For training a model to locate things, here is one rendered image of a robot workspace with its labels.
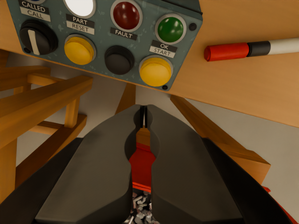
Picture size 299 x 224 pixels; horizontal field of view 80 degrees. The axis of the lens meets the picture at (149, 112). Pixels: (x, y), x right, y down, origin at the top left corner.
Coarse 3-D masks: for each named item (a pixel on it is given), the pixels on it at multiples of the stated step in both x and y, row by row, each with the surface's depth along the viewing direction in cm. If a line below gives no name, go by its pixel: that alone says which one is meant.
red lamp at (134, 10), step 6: (120, 6) 13; (126, 6) 13; (132, 6) 13; (114, 12) 13; (120, 12) 13; (126, 12) 13; (132, 12) 13; (138, 12) 13; (114, 18) 14; (120, 18) 13; (126, 18) 13; (132, 18) 13; (138, 18) 13; (120, 24) 14; (126, 24) 14; (132, 24) 14
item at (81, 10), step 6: (66, 0) 13; (72, 0) 13; (78, 0) 13; (84, 0) 13; (90, 0) 13; (72, 6) 13; (78, 6) 13; (84, 6) 13; (90, 6) 13; (78, 12) 14; (84, 12) 13; (90, 12) 14
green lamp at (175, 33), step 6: (168, 18) 13; (174, 18) 13; (162, 24) 14; (168, 24) 13; (174, 24) 13; (180, 24) 14; (162, 30) 14; (168, 30) 14; (174, 30) 14; (180, 30) 14; (162, 36) 14; (168, 36) 14; (174, 36) 14; (180, 36) 14; (168, 42) 15
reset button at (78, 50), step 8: (72, 40) 15; (80, 40) 15; (64, 48) 15; (72, 48) 15; (80, 48) 15; (88, 48) 15; (72, 56) 16; (80, 56) 15; (88, 56) 16; (80, 64) 16
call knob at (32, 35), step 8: (32, 24) 14; (24, 32) 14; (32, 32) 14; (40, 32) 15; (48, 32) 15; (24, 40) 15; (32, 40) 15; (40, 40) 15; (48, 40) 15; (32, 48) 15; (40, 48) 15; (48, 48) 15
